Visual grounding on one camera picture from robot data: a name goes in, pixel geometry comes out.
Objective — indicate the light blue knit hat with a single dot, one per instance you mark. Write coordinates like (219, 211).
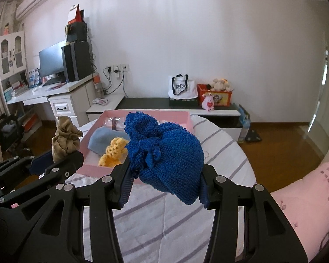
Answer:
(101, 139)

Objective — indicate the red toy box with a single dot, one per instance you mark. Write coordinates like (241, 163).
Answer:
(222, 98)

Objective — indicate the pink printed blanket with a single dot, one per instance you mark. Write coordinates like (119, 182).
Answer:
(312, 197)

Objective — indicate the beige plush toy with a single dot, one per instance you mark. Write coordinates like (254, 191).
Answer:
(219, 84)

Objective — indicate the black speaker box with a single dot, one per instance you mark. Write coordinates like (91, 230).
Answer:
(76, 31)

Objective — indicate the black and white low cabinet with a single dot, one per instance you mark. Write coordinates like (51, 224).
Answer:
(142, 102)

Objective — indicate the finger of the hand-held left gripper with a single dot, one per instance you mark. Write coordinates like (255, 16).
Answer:
(68, 164)
(41, 163)

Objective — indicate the yellow crochet piece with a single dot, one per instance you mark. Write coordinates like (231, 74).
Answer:
(112, 150)

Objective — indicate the black office chair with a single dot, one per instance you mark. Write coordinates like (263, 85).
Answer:
(9, 131)

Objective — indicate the black keyboard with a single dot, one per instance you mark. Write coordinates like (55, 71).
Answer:
(53, 81)

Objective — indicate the small doll figure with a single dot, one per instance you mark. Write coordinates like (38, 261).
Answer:
(7, 28)

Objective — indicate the blue and white carton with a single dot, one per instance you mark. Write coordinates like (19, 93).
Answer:
(34, 76)

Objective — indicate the black computer tower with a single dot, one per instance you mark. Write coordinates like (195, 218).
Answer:
(76, 61)

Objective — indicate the white glass door cabinet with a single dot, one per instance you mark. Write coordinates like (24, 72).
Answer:
(11, 54)

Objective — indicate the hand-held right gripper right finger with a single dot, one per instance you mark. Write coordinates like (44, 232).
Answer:
(205, 197)

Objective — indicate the clear pouch with pink zipper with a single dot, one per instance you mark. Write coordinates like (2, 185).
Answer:
(112, 123)

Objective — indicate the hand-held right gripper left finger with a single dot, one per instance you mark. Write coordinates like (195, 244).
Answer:
(126, 191)

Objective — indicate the black computer monitor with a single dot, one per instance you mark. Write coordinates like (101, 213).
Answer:
(52, 59)

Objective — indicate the red and white box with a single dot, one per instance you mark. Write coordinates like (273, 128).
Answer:
(72, 15)

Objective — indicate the beige scrunchie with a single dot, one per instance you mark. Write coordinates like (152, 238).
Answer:
(64, 139)

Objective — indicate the striped white tablecloth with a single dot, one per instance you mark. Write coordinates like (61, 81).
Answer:
(159, 224)

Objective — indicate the orange box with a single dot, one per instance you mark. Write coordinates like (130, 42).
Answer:
(31, 123)

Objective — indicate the white tote bag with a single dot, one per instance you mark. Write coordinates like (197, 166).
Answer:
(182, 87)

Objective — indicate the pink cardboard box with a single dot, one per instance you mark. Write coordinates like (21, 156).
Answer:
(178, 119)

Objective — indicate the pink packet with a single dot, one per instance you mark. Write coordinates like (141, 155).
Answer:
(100, 101)

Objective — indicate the white wall outlet strip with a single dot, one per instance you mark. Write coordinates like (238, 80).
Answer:
(124, 67)

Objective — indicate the white air conditioner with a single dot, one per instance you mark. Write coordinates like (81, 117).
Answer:
(33, 2)

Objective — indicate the white plug adapter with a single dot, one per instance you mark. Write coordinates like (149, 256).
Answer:
(117, 73)

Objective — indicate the stack of books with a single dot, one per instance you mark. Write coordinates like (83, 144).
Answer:
(16, 90)

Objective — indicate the white desk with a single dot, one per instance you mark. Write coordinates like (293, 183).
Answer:
(61, 106)

